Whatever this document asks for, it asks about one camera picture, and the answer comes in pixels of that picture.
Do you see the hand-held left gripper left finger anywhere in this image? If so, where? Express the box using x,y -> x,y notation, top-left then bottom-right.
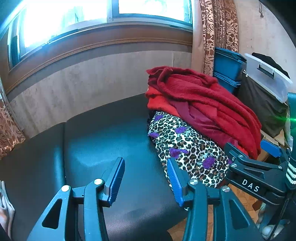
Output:
26,157 -> 125,241

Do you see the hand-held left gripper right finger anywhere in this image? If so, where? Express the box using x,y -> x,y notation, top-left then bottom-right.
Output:
167,158 -> 266,241

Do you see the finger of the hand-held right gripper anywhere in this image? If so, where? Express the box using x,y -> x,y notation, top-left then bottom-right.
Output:
224,142 -> 287,173
261,140 -> 289,160

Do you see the crimson fuzzy sweater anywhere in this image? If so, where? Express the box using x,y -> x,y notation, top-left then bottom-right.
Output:
147,66 -> 263,160

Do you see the cardboard piece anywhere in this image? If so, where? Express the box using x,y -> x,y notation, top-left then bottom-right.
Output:
257,130 -> 289,163

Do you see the black padded bench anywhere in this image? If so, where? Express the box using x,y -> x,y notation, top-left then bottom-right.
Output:
0,94 -> 192,241

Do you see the leopard print garment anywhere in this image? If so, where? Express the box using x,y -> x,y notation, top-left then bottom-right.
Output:
147,111 -> 233,188

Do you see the maroon garment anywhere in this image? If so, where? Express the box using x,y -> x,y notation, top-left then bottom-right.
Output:
171,100 -> 238,146

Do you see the clear plastic storage box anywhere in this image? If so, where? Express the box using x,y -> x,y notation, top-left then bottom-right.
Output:
238,53 -> 294,139

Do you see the blue storage bin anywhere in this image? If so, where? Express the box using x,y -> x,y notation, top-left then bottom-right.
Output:
214,47 -> 247,81
213,72 -> 242,94

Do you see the bright red sweater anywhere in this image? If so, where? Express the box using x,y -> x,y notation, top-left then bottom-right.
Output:
145,85 -> 185,117

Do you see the white cloth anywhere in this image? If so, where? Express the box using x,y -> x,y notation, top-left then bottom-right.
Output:
0,181 -> 15,237

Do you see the brown floral curtain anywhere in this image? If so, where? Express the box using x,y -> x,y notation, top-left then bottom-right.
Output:
192,0 -> 240,77
0,79 -> 26,160

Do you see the window with wooden frame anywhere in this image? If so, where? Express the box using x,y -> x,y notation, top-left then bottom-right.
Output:
0,0 -> 193,70

